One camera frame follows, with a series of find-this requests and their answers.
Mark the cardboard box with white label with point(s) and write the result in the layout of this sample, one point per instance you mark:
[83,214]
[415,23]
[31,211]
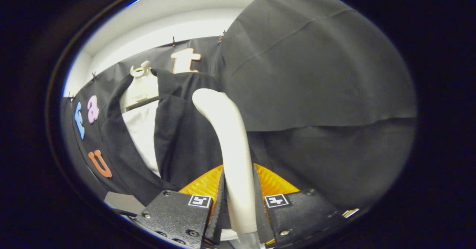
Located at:
[351,212]

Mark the black backdrop cloth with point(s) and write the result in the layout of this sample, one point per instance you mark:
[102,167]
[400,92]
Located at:
[316,74]

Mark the grey drawer cabinet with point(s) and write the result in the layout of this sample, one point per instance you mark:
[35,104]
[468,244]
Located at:
[119,200]

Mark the white garment steamer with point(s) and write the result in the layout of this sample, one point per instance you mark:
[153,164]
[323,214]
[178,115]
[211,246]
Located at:
[234,148]

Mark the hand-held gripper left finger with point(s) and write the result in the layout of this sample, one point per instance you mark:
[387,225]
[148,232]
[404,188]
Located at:
[174,215]

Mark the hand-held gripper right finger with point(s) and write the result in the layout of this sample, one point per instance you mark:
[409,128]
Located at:
[301,215]

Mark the white mannequin torso with stand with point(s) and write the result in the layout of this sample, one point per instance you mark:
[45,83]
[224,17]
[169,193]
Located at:
[143,130]

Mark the black jacket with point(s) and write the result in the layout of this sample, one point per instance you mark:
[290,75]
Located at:
[186,137]

